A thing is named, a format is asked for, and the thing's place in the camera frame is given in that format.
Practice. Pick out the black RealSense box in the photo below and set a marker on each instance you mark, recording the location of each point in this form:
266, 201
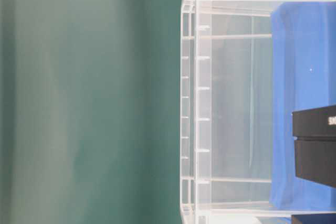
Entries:
314, 219
314, 130

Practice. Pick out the clear plastic storage case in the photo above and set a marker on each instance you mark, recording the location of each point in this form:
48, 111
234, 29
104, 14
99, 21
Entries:
226, 112

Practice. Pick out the green table cloth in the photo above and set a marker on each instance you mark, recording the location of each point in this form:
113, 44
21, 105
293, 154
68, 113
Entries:
89, 111

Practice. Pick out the blue plastic liner sheet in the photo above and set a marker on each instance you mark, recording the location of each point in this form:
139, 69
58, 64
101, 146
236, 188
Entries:
303, 50

